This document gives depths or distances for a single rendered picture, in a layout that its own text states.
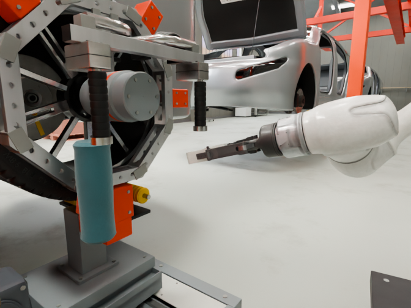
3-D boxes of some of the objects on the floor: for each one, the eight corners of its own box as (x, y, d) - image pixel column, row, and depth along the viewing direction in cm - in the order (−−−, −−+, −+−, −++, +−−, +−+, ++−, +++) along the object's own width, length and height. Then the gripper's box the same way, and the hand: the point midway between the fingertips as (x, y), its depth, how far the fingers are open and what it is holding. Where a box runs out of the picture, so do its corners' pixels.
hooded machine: (240, 116, 1671) (240, 89, 1642) (251, 117, 1636) (252, 89, 1608) (234, 117, 1602) (235, 89, 1574) (246, 117, 1568) (247, 88, 1539)
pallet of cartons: (88, 133, 753) (87, 116, 745) (114, 135, 707) (112, 117, 698) (38, 139, 639) (37, 118, 630) (65, 142, 592) (63, 120, 583)
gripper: (290, 119, 70) (213, 137, 82) (260, 124, 52) (169, 146, 65) (296, 148, 70) (219, 162, 83) (269, 164, 53) (176, 178, 65)
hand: (205, 154), depth 72 cm, fingers open, 8 cm apart
